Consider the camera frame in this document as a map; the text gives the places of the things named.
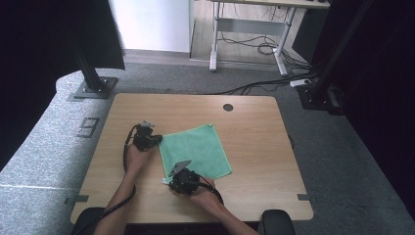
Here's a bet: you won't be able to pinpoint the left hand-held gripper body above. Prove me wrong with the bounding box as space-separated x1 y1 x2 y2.
132 120 157 152

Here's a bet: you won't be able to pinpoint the white desk frame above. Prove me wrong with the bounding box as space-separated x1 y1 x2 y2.
208 0 331 77

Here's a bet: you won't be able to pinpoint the black metal stand with base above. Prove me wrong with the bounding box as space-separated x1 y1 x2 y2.
69 38 119 100

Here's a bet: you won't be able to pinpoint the black floor cables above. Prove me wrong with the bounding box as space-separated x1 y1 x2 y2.
208 3 319 96

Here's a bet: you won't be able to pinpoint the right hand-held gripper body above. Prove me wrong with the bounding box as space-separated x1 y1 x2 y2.
168 159 201 196

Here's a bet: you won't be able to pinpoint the person's right hand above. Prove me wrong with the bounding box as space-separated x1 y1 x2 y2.
188 177 223 213

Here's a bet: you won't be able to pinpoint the black curtain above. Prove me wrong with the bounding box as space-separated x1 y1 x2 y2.
292 0 415 223
0 0 126 172

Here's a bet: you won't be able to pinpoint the person's left hand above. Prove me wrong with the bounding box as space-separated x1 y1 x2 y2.
124 142 153 176

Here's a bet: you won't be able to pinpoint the white power strip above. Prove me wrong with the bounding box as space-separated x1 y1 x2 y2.
289 77 313 88

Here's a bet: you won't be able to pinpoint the green cloth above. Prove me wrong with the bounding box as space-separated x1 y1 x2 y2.
158 122 233 185

